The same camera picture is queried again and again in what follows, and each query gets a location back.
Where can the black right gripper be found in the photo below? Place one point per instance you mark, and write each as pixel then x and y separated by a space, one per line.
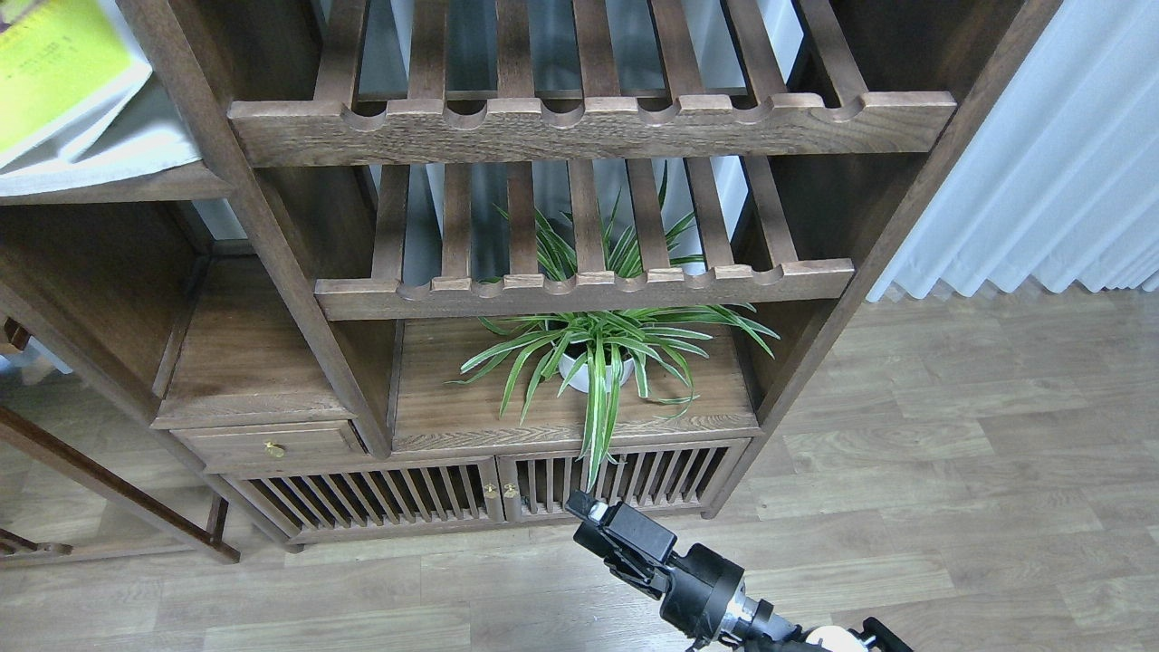
pixel 701 593

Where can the yellow green paperback book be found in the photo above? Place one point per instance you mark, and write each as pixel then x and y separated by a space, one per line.
pixel 79 103

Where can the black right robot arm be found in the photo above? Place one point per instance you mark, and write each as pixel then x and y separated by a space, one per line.
pixel 787 636

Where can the white plant pot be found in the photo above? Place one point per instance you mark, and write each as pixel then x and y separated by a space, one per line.
pixel 574 369

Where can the green spider plant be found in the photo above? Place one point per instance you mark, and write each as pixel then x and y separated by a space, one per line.
pixel 661 336

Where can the dark wooden bookshelf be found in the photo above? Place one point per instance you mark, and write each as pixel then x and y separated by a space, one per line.
pixel 376 177

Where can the white pleated curtain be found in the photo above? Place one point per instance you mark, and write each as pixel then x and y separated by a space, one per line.
pixel 1060 184

